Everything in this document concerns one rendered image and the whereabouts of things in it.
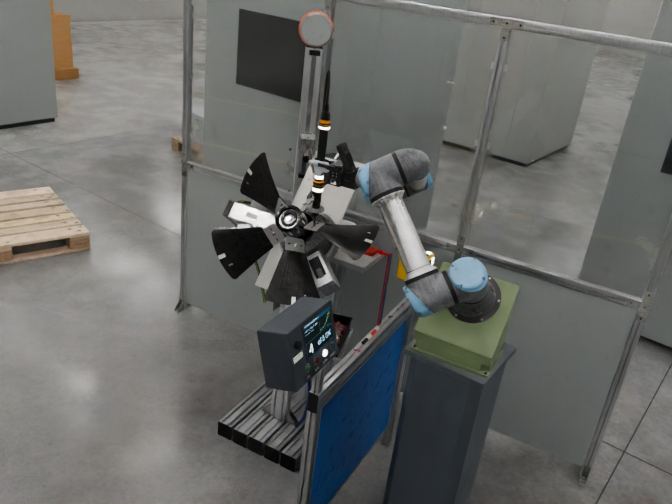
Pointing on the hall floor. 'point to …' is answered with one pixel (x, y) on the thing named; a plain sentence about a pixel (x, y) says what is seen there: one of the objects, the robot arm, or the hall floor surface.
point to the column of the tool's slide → (306, 108)
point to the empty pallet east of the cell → (38, 224)
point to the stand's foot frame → (266, 428)
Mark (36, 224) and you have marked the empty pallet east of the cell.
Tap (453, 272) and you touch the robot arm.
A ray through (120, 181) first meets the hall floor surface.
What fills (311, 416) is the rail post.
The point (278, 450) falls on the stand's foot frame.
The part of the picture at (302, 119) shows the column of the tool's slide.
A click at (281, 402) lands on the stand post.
